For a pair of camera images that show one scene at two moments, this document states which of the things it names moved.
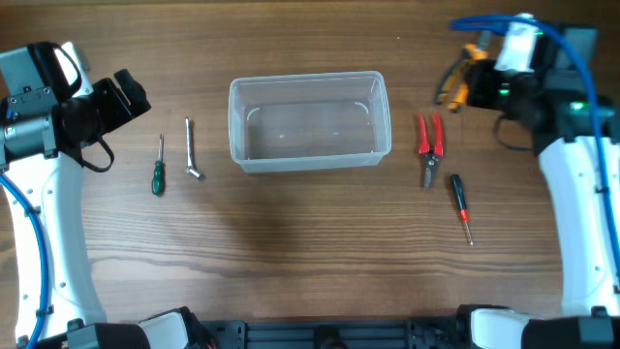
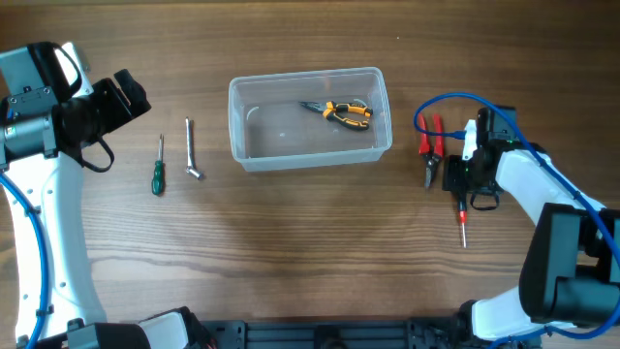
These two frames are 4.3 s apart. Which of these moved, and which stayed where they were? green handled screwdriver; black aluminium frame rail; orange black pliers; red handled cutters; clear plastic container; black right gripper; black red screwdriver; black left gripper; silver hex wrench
Moved: black right gripper; orange black pliers; black red screwdriver
Stayed: black left gripper; black aluminium frame rail; silver hex wrench; clear plastic container; green handled screwdriver; red handled cutters
